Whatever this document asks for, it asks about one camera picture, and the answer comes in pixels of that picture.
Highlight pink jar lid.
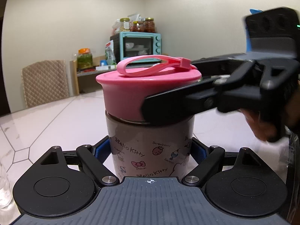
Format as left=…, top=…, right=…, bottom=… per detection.
left=96, top=55, right=202, bottom=122

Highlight orange lid pickle jar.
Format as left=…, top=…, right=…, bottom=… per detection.
left=77, top=48, right=93, bottom=70

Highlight teal toaster oven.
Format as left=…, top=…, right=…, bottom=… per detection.
left=110, top=31, right=162, bottom=63

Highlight person right hand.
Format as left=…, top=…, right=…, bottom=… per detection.
left=241, top=109, right=285, bottom=143

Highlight wooden shelf rack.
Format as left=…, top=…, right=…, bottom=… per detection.
left=69, top=55, right=116, bottom=95

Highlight glass jar light contents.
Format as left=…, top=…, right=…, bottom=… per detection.
left=119, top=17, right=130, bottom=32

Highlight glass jar red contents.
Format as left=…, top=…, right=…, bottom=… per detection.
left=144, top=17, right=156, bottom=33

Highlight dark red glass jar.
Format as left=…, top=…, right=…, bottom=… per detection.
left=130, top=21, right=144, bottom=33

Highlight Hello Kitty thermos jar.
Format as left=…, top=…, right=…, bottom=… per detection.
left=106, top=113, right=194, bottom=180

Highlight clear dimpled glass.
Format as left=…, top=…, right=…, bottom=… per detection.
left=0, top=163, right=13, bottom=209

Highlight blue thermos flask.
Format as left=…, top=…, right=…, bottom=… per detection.
left=244, top=9, right=263, bottom=53

